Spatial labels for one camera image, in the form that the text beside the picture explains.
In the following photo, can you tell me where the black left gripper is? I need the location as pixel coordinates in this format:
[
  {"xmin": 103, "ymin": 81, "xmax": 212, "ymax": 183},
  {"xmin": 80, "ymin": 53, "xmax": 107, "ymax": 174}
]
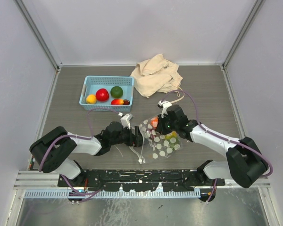
[{"xmin": 110, "ymin": 124, "xmax": 148, "ymax": 147}]

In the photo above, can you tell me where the clear zip top bag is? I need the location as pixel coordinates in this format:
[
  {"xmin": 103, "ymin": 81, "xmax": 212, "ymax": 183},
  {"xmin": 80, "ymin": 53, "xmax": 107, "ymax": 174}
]
[{"xmin": 130, "ymin": 117, "xmax": 183, "ymax": 164}]

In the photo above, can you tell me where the fake dark purple plum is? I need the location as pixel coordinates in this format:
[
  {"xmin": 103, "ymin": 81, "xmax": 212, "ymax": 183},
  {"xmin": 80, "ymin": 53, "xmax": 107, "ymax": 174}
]
[{"xmin": 123, "ymin": 99, "xmax": 130, "ymax": 105}]

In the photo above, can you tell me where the fake red pear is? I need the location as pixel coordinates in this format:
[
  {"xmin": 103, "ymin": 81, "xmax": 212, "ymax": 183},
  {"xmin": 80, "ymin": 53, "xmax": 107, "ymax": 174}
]
[{"xmin": 111, "ymin": 98, "xmax": 124, "ymax": 105}]

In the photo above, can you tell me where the fake yellow lemon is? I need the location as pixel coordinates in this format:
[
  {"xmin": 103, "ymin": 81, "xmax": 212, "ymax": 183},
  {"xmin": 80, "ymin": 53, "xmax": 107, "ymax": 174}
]
[{"xmin": 110, "ymin": 86, "xmax": 123, "ymax": 98}]

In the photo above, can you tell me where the fake red pomegranate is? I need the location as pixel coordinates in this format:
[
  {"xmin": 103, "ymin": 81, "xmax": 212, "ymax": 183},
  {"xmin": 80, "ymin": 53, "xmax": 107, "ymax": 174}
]
[{"xmin": 95, "ymin": 88, "xmax": 109, "ymax": 102}]

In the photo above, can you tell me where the fake yellow peach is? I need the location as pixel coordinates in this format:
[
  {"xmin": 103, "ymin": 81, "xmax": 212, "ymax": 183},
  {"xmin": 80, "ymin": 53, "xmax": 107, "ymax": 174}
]
[{"xmin": 85, "ymin": 94, "xmax": 97, "ymax": 105}]

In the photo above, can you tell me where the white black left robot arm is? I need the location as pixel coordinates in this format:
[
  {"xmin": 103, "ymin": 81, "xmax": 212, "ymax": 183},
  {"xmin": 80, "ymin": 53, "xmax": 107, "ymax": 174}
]
[{"xmin": 29, "ymin": 121, "xmax": 143, "ymax": 186}]

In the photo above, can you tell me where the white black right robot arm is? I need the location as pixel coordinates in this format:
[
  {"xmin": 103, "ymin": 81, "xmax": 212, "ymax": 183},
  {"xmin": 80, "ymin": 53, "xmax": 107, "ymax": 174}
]
[{"xmin": 156, "ymin": 101, "xmax": 272, "ymax": 188}]

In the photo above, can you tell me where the fake green orange mango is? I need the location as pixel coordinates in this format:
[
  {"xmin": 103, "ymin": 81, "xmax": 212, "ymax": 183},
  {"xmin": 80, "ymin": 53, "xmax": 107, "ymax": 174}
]
[{"xmin": 163, "ymin": 132, "xmax": 182, "ymax": 150}]

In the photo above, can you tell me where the light blue perforated basket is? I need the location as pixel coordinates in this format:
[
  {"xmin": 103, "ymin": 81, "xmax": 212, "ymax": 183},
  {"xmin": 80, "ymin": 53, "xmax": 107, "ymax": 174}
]
[{"xmin": 79, "ymin": 76, "xmax": 134, "ymax": 112}]

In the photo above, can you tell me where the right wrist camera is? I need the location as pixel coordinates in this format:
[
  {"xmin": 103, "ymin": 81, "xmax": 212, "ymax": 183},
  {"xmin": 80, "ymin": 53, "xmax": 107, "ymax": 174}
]
[{"xmin": 158, "ymin": 100, "xmax": 172, "ymax": 118}]

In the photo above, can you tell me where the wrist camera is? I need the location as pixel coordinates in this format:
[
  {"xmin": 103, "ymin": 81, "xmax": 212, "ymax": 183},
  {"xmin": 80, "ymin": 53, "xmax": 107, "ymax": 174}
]
[
  {"xmin": 158, "ymin": 100, "xmax": 172, "ymax": 118},
  {"xmin": 120, "ymin": 113, "xmax": 133, "ymax": 129}
]

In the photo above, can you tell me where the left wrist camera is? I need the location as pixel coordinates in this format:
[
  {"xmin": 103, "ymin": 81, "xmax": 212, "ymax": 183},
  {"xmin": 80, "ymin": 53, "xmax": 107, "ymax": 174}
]
[{"xmin": 120, "ymin": 113, "xmax": 133, "ymax": 129}]

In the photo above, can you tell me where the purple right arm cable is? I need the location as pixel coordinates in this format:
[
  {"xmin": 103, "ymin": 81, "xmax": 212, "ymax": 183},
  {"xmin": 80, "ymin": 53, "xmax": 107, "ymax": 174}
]
[{"xmin": 164, "ymin": 90, "xmax": 274, "ymax": 178}]

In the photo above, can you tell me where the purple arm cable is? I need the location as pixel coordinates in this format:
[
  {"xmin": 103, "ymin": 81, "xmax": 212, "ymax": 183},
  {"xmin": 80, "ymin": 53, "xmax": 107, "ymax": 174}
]
[
  {"xmin": 39, "ymin": 108, "xmax": 123, "ymax": 203},
  {"xmin": 164, "ymin": 90, "xmax": 274, "ymax": 178}
]

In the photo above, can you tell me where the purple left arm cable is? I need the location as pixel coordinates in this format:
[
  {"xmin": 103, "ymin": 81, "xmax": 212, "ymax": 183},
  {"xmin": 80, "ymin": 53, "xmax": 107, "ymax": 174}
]
[{"xmin": 39, "ymin": 108, "xmax": 123, "ymax": 203}]

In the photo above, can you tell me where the beige drawstring cloth bag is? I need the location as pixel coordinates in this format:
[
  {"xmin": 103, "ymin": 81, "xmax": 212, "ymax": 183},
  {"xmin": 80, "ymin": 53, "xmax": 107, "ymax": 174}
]
[{"xmin": 130, "ymin": 54, "xmax": 185, "ymax": 103}]

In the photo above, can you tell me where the light blue cable duct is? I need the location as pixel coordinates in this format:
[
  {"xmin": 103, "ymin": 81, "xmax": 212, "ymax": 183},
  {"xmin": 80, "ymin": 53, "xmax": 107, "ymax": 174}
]
[{"xmin": 24, "ymin": 188, "xmax": 201, "ymax": 199}]

